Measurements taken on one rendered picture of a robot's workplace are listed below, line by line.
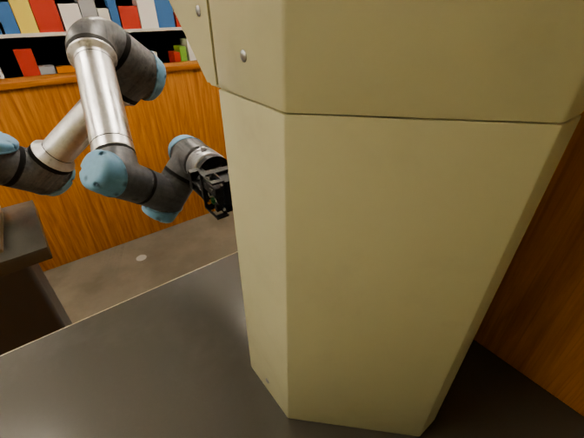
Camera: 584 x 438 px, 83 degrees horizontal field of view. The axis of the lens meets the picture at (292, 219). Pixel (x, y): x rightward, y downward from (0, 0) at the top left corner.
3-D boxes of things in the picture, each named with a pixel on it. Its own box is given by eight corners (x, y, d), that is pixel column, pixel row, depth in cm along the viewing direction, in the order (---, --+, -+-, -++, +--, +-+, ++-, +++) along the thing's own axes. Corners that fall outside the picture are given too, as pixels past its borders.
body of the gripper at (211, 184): (219, 223, 57) (191, 195, 65) (262, 208, 61) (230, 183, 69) (214, 183, 53) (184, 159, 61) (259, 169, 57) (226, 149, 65)
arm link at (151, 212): (118, 200, 68) (145, 155, 67) (159, 211, 78) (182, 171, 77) (139, 219, 64) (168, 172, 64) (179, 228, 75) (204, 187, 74)
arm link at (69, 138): (-10, 162, 91) (116, 16, 80) (47, 178, 105) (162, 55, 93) (-3, 195, 87) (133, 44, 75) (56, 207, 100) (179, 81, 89)
